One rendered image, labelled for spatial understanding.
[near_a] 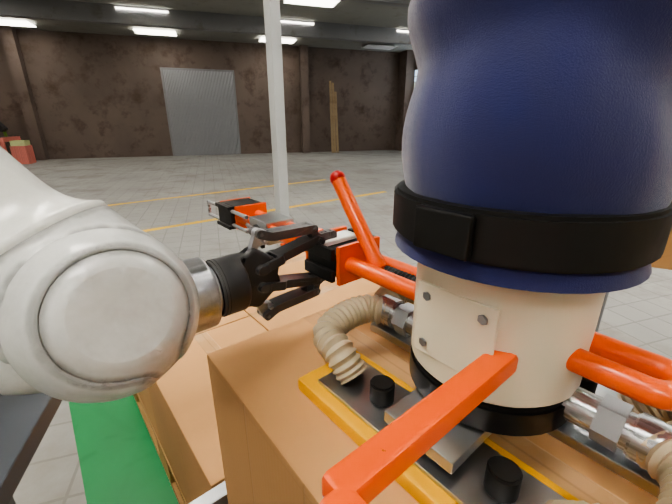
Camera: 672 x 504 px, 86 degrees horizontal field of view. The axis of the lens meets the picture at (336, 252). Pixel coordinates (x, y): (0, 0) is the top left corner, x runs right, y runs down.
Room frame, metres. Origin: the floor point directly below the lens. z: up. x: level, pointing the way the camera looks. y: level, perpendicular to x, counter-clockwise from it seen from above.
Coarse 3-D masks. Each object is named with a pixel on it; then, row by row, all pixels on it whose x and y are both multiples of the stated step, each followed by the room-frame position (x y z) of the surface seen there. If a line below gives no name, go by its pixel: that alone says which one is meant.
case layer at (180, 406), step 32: (288, 288) 1.50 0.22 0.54; (320, 288) 1.50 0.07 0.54; (352, 288) 1.50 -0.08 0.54; (224, 320) 1.22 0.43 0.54; (256, 320) 1.23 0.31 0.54; (288, 320) 1.22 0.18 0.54; (192, 352) 1.02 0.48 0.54; (160, 384) 0.86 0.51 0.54; (192, 384) 0.86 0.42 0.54; (160, 416) 0.91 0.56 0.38; (192, 416) 0.74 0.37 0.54; (192, 448) 0.64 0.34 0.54; (192, 480) 0.68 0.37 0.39; (224, 480) 0.57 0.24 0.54
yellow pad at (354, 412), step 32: (320, 384) 0.36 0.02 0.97; (352, 384) 0.36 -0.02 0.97; (384, 384) 0.33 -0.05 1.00; (352, 416) 0.31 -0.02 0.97; (480, 448) 0.26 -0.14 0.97; (416, 480) 0.24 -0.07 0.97; (448, 480) 0.23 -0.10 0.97; (480, 480) 0.23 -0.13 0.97; (512, 480) 0.21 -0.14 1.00; (544, 480) 0.23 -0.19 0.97
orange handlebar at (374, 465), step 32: (288, 224) 0.67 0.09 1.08; (384, 256) 0.49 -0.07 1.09; (576, 352) 0.26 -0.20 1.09; (608, 352) 0.27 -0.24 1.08; (640, 352) 0.26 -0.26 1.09; (448, 384) 0.22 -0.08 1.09; (480, 384) 0.22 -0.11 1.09; (608, 384) 0.23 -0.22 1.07; (640, 384) 0.22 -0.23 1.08; (416, 416) 0.19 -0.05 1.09; (448, 416) 0.19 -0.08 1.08; (384, 448) 0.16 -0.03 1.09; (416, 448) 0.17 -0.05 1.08; (352, 480) 0.14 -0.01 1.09; (384, 480) 0.15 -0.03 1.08
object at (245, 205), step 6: (240, 198) 0.84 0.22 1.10; (246, 198) 0.84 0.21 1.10; (228, 204) 0.77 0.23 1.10; (234, 204) 0.77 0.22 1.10; (240, 204) 0.77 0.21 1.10; (246, 204) 0.77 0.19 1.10; (252, 204) 0.77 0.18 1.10; (258, 204) 0.78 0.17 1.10; (264, 204) 0.79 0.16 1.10; (240, 210) 0.75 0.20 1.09; (246, 210) 0.76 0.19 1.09; (252, 210) 0.77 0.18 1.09; (264, 210) 0.79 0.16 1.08; (234, 216) 0.75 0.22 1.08
